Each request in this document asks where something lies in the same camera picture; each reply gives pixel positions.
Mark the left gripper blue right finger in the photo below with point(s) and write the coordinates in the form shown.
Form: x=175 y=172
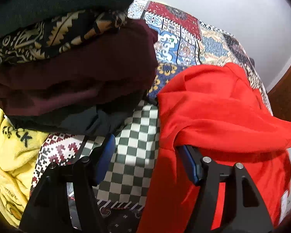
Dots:
x=244 y=210

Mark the red zip sports jacket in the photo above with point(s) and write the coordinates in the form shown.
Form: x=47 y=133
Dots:
x=214 y=109

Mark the yellow printed garment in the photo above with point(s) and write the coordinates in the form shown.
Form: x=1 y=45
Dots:
x=19 y=150

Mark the patchwork patterned bed quilt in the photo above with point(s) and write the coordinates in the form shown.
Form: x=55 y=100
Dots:
x=183 y=41

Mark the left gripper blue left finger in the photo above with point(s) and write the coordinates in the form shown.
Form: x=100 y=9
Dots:
x=48 y=210

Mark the black beige patterned garment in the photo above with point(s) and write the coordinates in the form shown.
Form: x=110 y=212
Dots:
x=53 y=36

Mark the folded maroon garment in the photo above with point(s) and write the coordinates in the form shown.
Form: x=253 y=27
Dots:
x=109 y=68

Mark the wooden door frame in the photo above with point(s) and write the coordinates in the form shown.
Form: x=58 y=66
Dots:
x=280 y=97

